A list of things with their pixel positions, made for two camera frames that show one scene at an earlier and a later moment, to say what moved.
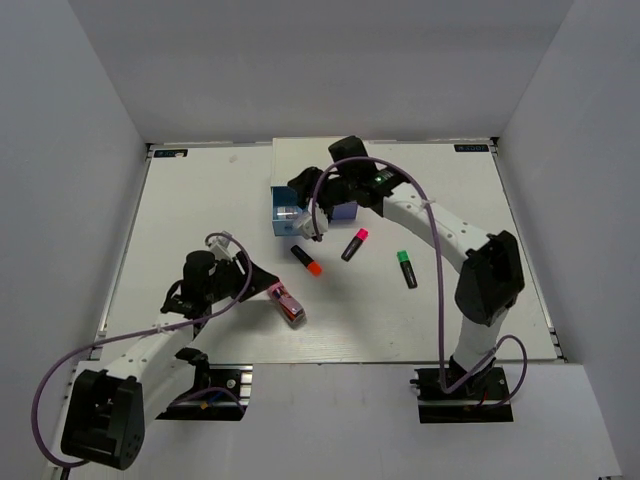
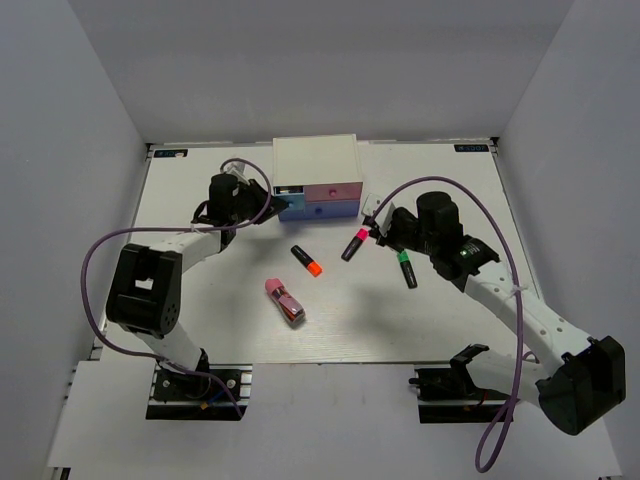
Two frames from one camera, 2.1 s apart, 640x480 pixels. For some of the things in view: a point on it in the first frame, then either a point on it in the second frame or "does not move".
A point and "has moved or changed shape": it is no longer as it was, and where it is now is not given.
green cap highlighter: (404, 259) does not move
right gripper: (303, 184) to (390, 237)
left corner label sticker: (169, 153) does not move
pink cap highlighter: (354, 246) does not move
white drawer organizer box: (290, 156) does not move
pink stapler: (289, 303) does not move
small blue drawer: (285, 211) has moved or changed shape
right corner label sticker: (471, 147) does not move
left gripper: (259, 282) to (255, 190)
